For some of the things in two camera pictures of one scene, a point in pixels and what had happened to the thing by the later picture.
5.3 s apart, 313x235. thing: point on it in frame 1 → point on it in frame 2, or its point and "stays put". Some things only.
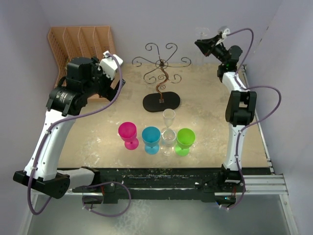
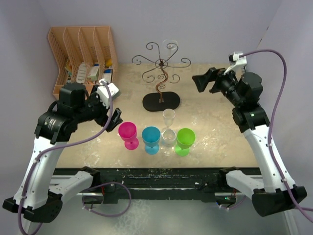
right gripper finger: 208,43 → 201,84
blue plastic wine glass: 151,136 stays put
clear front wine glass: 168,137 stays put
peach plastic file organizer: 73,42 stays put
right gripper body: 218,51 → 224,83
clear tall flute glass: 168,115 stays put
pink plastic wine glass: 127,131 stays put
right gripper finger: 205,47 → 201,81
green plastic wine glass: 185,139 stays put
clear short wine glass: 200,56 → 170,44
